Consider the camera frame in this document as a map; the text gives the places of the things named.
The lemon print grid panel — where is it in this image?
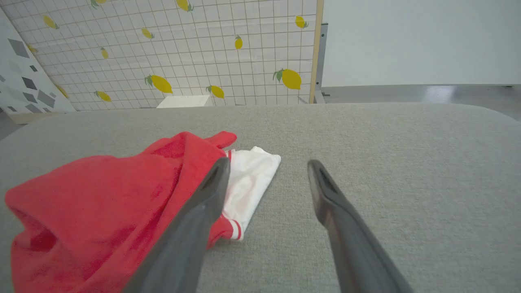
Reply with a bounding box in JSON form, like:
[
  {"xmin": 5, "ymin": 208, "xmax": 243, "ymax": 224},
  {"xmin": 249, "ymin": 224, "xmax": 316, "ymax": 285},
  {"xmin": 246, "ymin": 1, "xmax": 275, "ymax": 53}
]
[{"xmin": 0, "ymin": 0, "xmax": 317, "ymax": 111}]

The white box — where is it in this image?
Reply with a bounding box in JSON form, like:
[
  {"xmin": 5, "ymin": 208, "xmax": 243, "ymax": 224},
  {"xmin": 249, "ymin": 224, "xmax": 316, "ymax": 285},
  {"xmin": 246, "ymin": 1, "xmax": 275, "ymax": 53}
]
[{"xmin": 156, "ymin": 95, "xmax": 213, "ymax": 109}]

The red white-sleeved jersey garment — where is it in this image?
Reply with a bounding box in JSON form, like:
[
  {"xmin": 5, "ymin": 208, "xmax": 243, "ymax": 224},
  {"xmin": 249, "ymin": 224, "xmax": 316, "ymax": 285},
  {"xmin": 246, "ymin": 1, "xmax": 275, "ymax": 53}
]
[{"xmin": 5, "ymin": 131, "xmax": 282, "ymax": 293}]

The wooden panel frame strip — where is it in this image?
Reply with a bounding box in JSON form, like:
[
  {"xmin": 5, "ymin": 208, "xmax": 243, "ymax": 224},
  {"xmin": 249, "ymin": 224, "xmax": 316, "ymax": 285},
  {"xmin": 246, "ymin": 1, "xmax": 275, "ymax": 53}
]
[{"xmin": 309, "ymin": 0, "xmax": 324, "ymax": 104}]

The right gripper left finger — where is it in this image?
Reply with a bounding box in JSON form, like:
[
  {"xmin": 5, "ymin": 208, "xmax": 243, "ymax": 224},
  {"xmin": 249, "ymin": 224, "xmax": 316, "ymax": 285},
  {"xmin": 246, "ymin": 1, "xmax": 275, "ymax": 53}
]
[{"xmin": 122, "ymin": 157, "xmax": 231, "ymax": 293}]

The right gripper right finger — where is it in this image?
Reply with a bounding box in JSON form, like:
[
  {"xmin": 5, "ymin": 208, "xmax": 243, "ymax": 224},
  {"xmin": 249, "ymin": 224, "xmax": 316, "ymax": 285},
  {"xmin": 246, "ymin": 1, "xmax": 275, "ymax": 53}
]
[{"xmin": 307, "ymin": 159, "xmax": 414, "ymax": 293}]

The grey metal post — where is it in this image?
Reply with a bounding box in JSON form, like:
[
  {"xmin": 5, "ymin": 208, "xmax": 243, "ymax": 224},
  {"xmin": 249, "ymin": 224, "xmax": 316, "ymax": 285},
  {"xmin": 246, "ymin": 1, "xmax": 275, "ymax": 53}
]
[{"xmin": 314, "ymin": 23, "xmax": 329, "ymax": 104}]

